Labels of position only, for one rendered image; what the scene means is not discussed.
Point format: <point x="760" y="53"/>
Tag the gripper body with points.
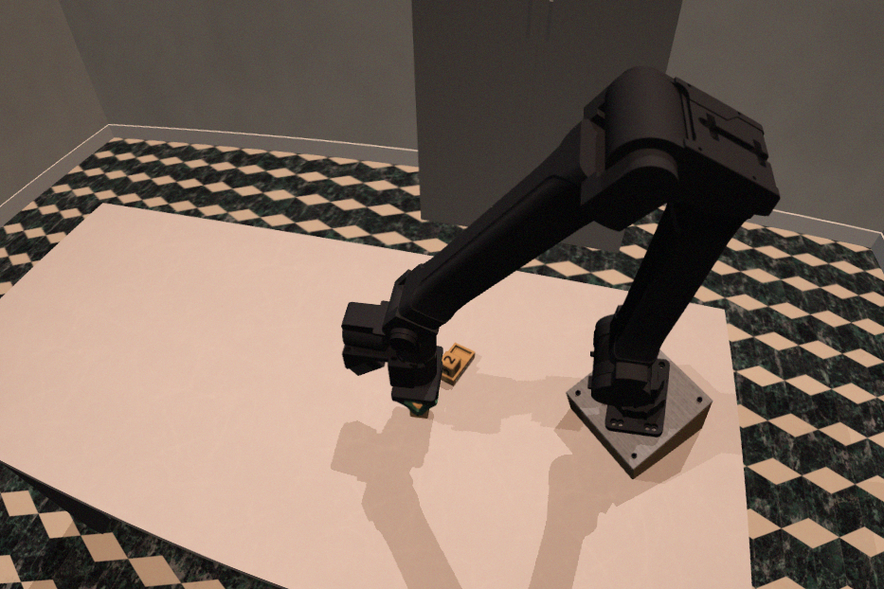
<point x="427" y="379"/>

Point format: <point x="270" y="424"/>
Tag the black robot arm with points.
<point x="632" y="132"/>

